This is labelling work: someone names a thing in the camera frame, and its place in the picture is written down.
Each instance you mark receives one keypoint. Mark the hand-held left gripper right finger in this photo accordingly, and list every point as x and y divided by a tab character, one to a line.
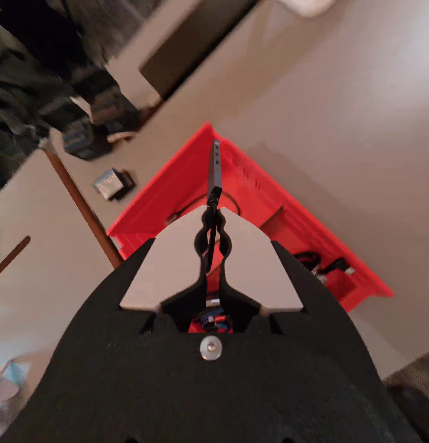
259	270

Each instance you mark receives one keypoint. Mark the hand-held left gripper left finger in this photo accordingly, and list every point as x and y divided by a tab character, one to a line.
159	270

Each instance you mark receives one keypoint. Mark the red plastic bin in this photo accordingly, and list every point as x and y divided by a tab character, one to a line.
186	180

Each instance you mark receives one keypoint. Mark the white desk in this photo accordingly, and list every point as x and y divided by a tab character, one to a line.
129	79
322	138
44	242

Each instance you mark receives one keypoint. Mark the dark desk mat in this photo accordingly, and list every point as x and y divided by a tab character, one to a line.
186	52

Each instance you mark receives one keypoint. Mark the black power adapter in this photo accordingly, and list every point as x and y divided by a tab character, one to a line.
114	183

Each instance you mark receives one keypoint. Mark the black battery charger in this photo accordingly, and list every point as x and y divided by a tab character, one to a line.
93	135

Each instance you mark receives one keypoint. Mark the pale plastic bag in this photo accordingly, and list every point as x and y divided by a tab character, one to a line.
8	387

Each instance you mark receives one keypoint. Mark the dark equipment pile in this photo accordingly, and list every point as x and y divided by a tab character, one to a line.
27	69

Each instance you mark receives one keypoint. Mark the white object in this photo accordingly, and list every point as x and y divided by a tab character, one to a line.
308	7

